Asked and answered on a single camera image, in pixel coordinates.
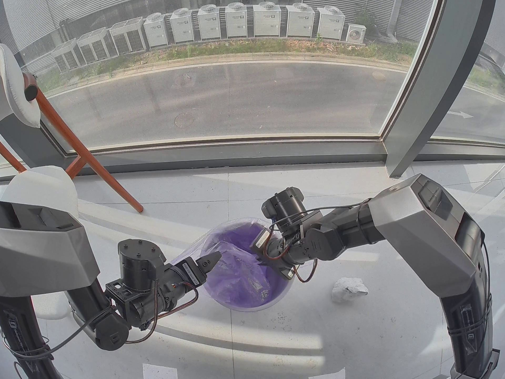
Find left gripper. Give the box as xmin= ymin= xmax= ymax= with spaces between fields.
xmin=156 ymin=252 xmax=221 ymax=303

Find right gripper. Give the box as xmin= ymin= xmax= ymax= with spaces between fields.
xmin=251 ymin=227 xmax=302 ymax=271

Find purple plastic bag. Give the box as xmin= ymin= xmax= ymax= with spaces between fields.
xmin=174 ymin=216 xmax=294 ymax=311

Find white trash bin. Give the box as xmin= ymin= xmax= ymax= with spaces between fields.
xmin=213 ymin=220 xmax=296 ymax=312

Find crumpled white paper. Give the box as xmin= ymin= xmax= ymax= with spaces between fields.
xmin=331 ymin=277 xmax=369 ymax=304

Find window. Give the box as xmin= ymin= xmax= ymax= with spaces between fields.
xmin=0 ymin=0 xmax=505 ymax=181

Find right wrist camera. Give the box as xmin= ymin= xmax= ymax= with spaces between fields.
xmin=276 ymin=262 xmax=297 ymax=282

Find black cable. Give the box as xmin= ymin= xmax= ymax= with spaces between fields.
xmin=0 ymin=306 xmax=117 ymax=370

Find white chair with orange frame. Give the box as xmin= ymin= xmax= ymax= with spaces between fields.
xmin=0 ymin=44 xmax=143 ymax=320

